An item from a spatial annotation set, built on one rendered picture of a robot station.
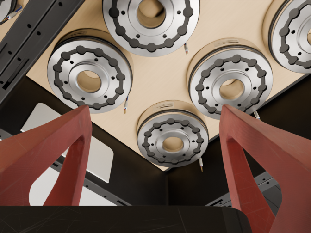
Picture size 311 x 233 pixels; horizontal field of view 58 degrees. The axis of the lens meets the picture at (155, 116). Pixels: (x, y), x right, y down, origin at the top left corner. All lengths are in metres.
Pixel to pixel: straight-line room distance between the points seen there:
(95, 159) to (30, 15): 0.20
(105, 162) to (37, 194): 0.43
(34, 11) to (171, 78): 0.19
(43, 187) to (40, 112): 0.42
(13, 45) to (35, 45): 0.02
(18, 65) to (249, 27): 0.26
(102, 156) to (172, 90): 0.13
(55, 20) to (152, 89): 0.18
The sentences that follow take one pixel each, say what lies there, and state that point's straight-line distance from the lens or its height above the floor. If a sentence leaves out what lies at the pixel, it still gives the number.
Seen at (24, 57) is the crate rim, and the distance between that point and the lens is 0.28.
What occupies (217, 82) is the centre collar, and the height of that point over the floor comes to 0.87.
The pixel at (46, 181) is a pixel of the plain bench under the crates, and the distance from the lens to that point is 0.76.
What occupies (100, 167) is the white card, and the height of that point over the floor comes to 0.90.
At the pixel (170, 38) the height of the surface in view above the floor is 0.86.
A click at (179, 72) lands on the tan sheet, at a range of 0.37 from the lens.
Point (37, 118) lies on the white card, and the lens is 0.37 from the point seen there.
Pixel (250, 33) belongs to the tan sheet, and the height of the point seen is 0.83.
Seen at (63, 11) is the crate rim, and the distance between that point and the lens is 0.25.
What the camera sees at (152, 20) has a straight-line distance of 0.33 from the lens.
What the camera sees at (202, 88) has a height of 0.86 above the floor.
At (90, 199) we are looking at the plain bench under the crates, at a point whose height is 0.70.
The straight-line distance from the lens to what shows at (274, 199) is 0.59.
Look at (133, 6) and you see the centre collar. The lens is 0.31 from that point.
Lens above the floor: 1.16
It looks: 54 degrees down
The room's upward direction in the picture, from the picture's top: 180 degrees counter-clockwise
